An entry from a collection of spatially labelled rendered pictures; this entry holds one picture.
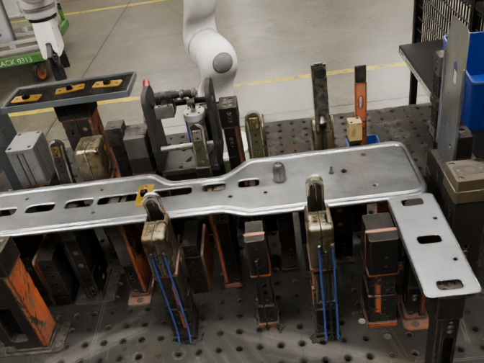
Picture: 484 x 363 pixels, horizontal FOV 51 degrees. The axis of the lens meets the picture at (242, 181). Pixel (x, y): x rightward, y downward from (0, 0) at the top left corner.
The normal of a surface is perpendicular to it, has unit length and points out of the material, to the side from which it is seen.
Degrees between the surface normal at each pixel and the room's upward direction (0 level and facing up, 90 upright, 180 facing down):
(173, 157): 0
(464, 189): 88
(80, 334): 0
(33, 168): 90
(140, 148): 90
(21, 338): 0
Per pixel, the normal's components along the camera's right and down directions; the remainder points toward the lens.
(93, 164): 0.00, 0.58
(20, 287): 0.99, -0.12
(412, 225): -0.15, -0.80
